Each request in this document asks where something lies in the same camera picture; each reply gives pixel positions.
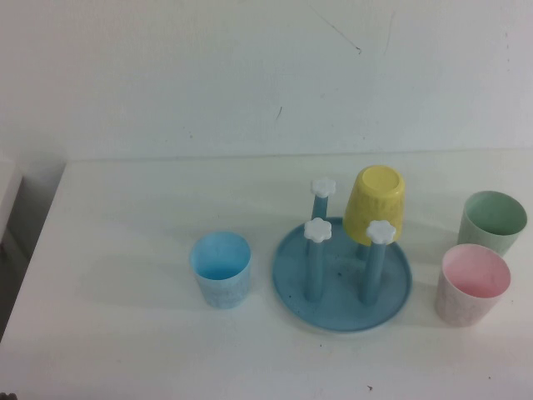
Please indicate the yellow plastic cup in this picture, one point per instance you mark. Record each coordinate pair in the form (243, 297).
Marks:
(375, 204)

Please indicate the blue cup stand white knobs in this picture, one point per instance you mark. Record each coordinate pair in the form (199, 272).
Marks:
(333, 308)

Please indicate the pink plastic cup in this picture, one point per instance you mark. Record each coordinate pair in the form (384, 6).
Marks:
(462, 308)

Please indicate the green plastic cup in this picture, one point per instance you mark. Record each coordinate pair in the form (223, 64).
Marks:
(483, 233)

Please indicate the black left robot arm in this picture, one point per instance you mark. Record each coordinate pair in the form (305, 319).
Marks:
(6, 397)

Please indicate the light blue plastic cup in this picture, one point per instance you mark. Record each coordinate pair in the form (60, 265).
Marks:
(220, 287)

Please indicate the white side cabinet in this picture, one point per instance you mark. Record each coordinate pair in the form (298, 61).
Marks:
(6, 187)

